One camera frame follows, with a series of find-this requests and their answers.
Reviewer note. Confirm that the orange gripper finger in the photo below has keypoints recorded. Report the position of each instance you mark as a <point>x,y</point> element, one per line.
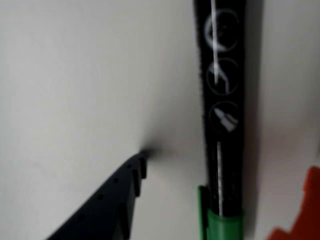
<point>305,215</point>

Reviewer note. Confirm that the navy gripper finger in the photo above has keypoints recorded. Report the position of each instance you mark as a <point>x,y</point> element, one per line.
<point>105,207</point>

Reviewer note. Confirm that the green marker with black barrel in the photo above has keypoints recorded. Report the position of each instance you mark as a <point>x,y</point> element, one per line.
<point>222,150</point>

